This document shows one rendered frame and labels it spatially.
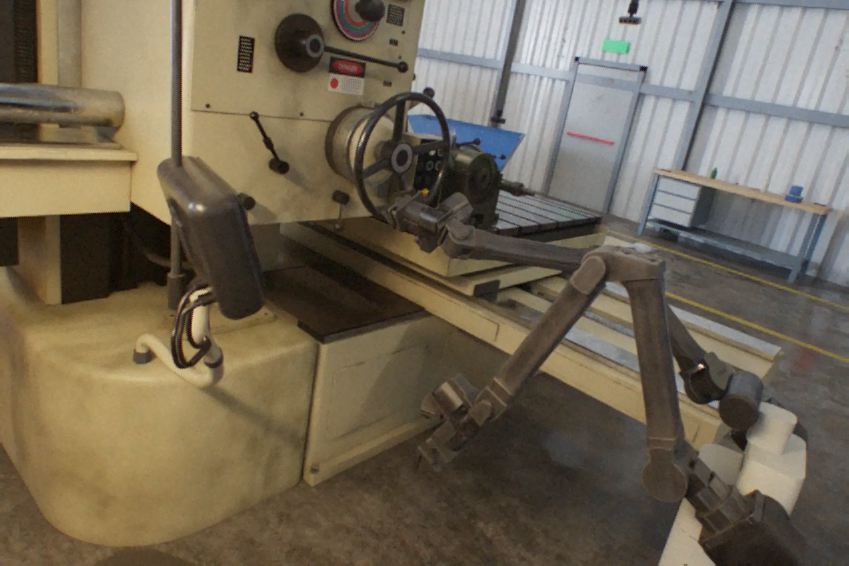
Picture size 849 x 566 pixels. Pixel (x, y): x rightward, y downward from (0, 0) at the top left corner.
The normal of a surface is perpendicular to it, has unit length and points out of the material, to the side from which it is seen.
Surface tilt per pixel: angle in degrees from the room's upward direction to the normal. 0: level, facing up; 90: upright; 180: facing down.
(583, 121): 90
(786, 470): 0
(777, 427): 90
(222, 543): 0
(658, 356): 89
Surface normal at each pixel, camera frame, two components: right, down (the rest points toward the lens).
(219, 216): 0.55, 0.34
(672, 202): -0.65, 0.11
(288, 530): 0.18, -0.94
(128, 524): 0.21, 0.33
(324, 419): 0.74, 0.33
